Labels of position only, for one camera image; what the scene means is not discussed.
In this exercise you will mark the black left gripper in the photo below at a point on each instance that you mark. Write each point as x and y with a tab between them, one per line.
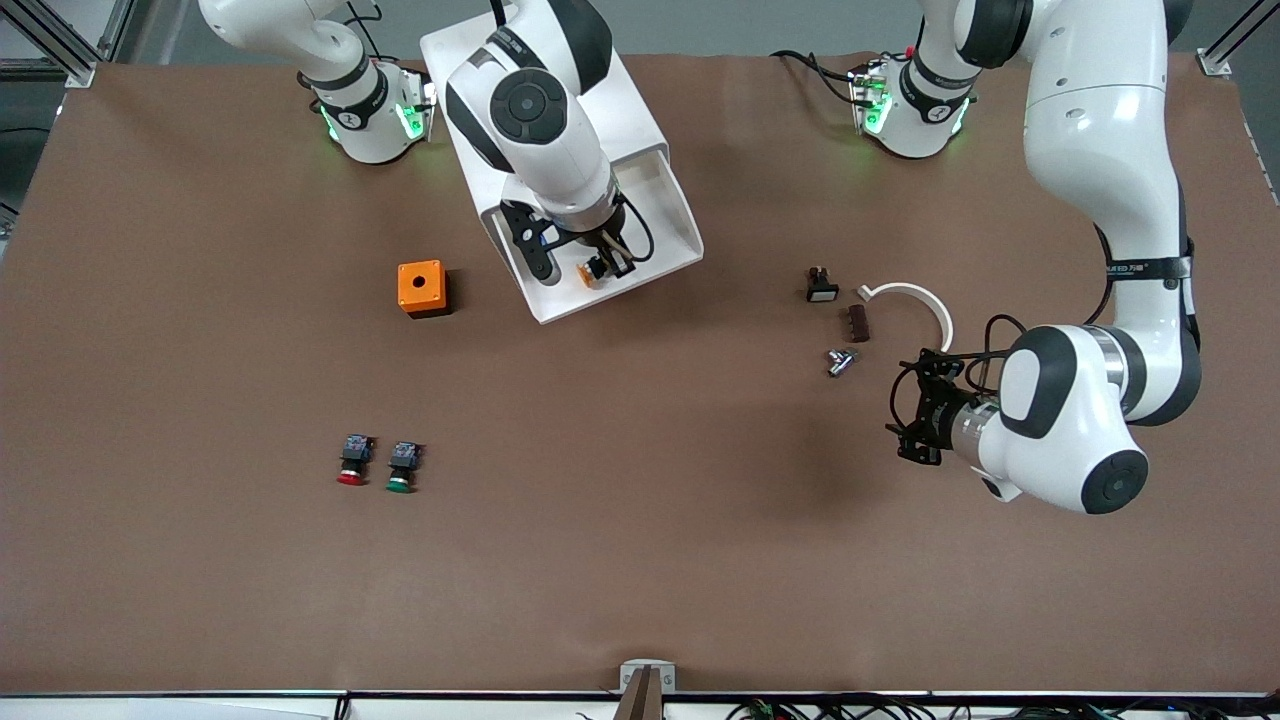
938	412

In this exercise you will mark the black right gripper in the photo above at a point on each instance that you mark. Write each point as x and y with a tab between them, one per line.
601	245

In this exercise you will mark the yellow push button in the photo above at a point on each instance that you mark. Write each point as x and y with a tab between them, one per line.
588	274

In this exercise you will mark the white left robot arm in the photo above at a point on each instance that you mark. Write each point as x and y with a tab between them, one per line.
1100	150

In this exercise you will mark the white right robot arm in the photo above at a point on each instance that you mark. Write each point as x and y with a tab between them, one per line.
540	110

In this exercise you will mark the orange button box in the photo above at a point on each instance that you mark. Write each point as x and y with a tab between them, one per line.
420	285

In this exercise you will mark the green push button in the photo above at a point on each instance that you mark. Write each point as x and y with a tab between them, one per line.
403	467

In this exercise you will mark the red push button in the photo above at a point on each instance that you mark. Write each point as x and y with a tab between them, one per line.
354	460

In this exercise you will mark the small metal connector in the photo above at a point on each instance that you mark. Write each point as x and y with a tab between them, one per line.
842	362

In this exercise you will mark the brown terminal block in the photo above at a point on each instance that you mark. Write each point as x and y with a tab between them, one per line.
859	324

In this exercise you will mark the white curved plastic clamp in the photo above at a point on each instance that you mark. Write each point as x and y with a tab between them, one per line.
905	288

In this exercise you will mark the brown angled bar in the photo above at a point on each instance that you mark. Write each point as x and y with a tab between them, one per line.
640	700

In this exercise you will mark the black white rectangular switch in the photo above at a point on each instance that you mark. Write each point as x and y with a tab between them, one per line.
822	287

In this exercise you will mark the grey table edge bracket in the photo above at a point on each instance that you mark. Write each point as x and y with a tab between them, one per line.
648	668

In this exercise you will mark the aluminium corner bracket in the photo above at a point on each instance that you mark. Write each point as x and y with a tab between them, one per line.
1215	62

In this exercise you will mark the aluminium frame post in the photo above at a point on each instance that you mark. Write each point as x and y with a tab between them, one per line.
70	55

